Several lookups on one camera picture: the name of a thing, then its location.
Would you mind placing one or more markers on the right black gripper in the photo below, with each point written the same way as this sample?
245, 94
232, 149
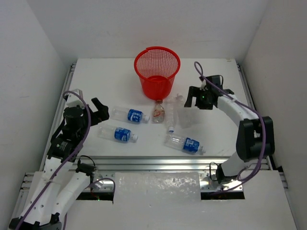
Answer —
194, 91

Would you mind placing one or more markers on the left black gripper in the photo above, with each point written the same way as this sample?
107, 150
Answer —
93, 116

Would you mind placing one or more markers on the blue label bottle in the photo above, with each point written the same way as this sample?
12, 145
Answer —
118, 134
129, 115
184, 144

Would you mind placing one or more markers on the clear crushed bottle blue cap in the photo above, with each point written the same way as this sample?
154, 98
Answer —
171, 114

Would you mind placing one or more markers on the red label small bottle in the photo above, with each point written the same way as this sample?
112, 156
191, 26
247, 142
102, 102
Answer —
158, 112

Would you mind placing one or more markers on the clear bottle white cap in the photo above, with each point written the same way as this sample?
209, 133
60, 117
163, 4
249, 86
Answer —
179, 100

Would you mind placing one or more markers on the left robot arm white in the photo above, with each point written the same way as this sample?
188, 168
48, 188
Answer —
48, 207

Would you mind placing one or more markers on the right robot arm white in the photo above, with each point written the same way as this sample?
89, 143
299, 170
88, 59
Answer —
255, 137

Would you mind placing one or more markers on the red mesh plastic bin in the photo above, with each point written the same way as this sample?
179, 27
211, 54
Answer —
156, 67

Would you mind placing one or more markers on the white foam front panel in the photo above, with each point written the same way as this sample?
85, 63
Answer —
172, 201

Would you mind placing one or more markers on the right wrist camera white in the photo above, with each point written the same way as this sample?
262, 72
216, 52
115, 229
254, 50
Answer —
211, 82

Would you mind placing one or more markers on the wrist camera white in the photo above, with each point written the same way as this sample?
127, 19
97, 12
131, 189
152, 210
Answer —
74, 101
211, 82

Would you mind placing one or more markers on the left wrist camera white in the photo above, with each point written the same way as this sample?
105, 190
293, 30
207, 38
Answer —
74, 101

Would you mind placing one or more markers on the aluminium rail frame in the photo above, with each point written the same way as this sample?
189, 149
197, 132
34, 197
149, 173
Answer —
210, 189

